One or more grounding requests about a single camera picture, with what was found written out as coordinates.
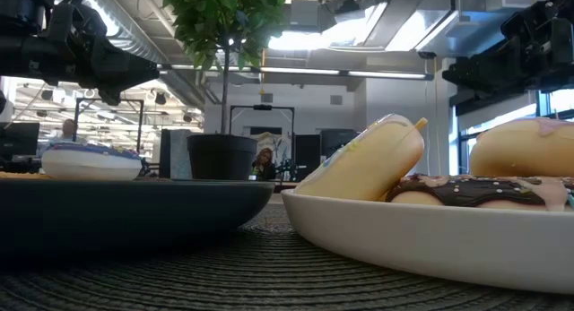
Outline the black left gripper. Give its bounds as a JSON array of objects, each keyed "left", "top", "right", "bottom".
[{"left": 42, "top": 0, "right": 161, "bottom": 107}]

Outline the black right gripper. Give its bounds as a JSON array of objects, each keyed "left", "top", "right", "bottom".
[{"left": 441, "top": 0, "right": 574, "bottom": 106}]

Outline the pink iced donut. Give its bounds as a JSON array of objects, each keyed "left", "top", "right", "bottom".
[{"left": 469, "top": 117, "right": 574, "bottom": 178}]

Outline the small purple iced donut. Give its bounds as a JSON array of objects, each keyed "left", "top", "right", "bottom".
[{"left": 40, "top": 142, "right": 144, "bottom": 182}]

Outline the large chocolate donut pink drizzle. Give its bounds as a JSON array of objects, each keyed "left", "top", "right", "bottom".
[{"left": 384, "top": 173, "right": 574, "bottom": 212}]

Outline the white iced sprinkled donut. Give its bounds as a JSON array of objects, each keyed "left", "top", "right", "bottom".
[{"left": 293, "top": 113, "right": 429, "bottom": 203}]

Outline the person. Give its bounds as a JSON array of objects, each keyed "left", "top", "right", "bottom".
[
  {"left": 251, "top": 147, "right": 278, "bottom": 181},
  {"left": 48, "top": 117, "right": 86, "bottom": 146}
]

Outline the grey cabinet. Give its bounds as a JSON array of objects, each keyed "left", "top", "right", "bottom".
[{"left": 159, "top": 128, "right": 195, "bottom": 180}]

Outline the green plant in black pot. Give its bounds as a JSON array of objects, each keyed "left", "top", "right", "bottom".
[{"left": 153, "top": 0, "right": 288, "bottom": 182}]

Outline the black computer monitor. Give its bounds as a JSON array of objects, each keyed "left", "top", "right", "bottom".
[{"left": 0, "top": 121, "right": 41, "bottom": 160}]

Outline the long ceiling light fixture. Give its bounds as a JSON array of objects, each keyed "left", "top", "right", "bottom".
[{"left": 156, "top": 63, "right": 435, "bottom": 82}]

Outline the dark grey plate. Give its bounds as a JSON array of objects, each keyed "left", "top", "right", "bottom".
[{"left": 0, "top": 177, "right": 276, "bottom": 263}]

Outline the black screen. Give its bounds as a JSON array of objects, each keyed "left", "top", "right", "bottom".
[{"left": 319, "top": 128, "right": 361, "bottom": 162}]

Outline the white plate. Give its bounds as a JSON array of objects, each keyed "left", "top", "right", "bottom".
[{"left": 281, "top": 187, "right": 574, "bottom": 296}]

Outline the black box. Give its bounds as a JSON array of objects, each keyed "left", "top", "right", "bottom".
[{"left": 294, "top": 134, "right": 322, "bottom": 180}]

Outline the round grey woven placemat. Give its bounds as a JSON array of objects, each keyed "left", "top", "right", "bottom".
[{"left": 0, "top": 202, "right": 574, "bottom": 311}]

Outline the black metal frame stand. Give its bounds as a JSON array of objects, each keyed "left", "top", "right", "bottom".
[
  {"left": 229, "top": 103, "right": 296, "bottom": 180},
  {"left": 73, "top": 97, "right": 145, "bottom": 155}
]

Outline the silver ventilation duct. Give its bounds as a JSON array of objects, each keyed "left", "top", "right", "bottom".
[{"left": 51, "top": 0, "right": 207, "bottom": 110}]

